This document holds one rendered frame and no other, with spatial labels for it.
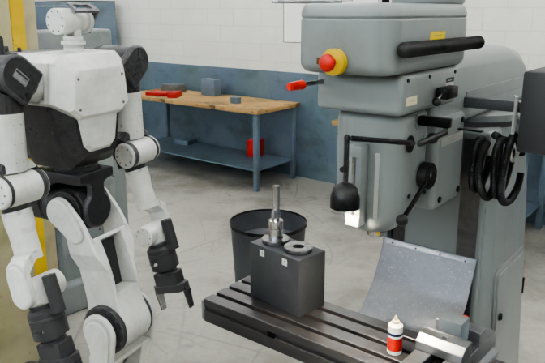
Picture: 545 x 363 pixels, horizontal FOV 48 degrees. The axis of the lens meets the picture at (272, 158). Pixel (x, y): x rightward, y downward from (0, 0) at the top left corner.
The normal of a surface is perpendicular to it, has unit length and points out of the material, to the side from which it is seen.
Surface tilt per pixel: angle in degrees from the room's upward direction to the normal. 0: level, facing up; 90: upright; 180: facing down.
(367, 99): 90
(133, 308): 66
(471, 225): 90
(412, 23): 90
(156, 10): 90
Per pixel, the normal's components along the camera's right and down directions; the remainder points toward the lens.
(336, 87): -0.62, 0.18
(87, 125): 0.89, 0.11
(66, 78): 0.32, 0.14
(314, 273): 0.70, 0.17
